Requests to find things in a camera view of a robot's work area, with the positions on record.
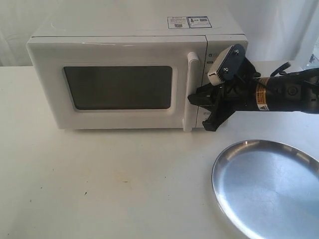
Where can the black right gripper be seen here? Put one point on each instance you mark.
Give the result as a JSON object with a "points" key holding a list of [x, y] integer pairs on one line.
{"points": [[224, 100]]}

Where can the white microwave door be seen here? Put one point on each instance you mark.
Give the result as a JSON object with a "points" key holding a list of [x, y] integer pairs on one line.
{"points": [[120, 82]]}

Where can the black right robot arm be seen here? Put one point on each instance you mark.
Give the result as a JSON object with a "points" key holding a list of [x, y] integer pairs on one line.
{"points": [[288, 92]]}

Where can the white microwave oven body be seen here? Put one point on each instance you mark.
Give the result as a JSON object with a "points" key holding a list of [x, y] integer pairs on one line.
{"points": [[117, 22]]}

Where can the blue label sticker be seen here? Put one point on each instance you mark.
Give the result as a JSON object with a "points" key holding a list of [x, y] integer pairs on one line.
{"points": [[198, 22]]}

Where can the white label sticker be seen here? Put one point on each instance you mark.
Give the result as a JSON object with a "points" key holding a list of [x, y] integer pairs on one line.
{"points": [[177, 22]]}

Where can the round steel tray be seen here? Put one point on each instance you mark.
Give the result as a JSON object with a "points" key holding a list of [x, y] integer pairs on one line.
{"points": [[267, 190]]}

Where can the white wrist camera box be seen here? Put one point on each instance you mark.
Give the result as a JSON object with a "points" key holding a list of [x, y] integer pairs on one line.
{"points": [[220, 66]]}

